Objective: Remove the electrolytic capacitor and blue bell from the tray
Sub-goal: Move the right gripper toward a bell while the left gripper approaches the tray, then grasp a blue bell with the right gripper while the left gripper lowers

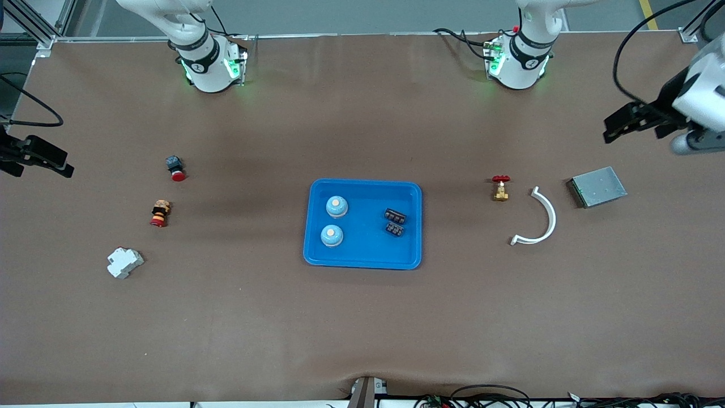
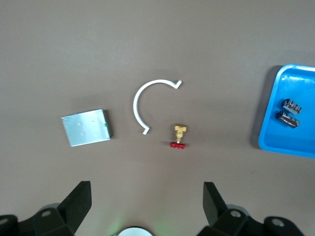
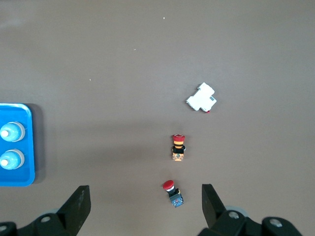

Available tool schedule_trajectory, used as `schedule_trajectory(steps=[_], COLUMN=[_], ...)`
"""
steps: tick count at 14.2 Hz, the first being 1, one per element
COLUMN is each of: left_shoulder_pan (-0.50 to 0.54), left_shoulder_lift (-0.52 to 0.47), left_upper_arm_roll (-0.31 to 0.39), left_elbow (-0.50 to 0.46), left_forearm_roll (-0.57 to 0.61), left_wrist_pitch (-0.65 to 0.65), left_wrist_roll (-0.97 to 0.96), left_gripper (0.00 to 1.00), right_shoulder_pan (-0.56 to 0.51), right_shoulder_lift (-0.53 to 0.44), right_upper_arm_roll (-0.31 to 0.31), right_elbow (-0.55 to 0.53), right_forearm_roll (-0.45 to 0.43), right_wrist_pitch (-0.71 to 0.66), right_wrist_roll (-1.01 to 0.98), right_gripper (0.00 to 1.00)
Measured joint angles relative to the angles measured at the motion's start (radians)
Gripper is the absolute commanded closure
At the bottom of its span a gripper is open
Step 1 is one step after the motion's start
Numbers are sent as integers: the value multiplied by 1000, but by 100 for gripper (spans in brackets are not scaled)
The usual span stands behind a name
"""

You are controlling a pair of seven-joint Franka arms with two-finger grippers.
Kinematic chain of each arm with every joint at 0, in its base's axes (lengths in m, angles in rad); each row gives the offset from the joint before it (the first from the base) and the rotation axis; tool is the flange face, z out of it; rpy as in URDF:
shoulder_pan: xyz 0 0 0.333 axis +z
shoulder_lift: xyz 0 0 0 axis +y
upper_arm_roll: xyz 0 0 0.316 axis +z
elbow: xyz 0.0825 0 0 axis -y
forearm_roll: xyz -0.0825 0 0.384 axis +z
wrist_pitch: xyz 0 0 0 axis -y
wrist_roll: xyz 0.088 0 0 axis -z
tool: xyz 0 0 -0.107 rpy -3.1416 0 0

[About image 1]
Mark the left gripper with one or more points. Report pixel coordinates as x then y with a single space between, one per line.
666 103

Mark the black capacitor block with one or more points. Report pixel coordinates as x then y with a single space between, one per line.
395 216
395 229

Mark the blue dome call bell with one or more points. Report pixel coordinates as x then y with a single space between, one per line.
336 207
332 236

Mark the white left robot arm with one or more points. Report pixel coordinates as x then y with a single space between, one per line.
518 68

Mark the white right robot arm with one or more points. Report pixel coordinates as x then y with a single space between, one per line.
207 68

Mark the grey metal box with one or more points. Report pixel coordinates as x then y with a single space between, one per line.
597 187

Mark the red yellow emergency button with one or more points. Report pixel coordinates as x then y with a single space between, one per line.
160 214

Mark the grey red push button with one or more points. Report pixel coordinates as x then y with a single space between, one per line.
175 167

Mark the white circuit breaker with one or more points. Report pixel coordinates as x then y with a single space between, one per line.
124 263

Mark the white curved plastic strip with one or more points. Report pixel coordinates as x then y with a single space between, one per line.
553 220

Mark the blue plastic tray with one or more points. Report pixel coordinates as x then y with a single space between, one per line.
368 252

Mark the aluminium frame post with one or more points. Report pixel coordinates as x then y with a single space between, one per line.
688 35
46 42

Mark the metal table bracket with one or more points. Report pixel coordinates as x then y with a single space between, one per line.
365 394

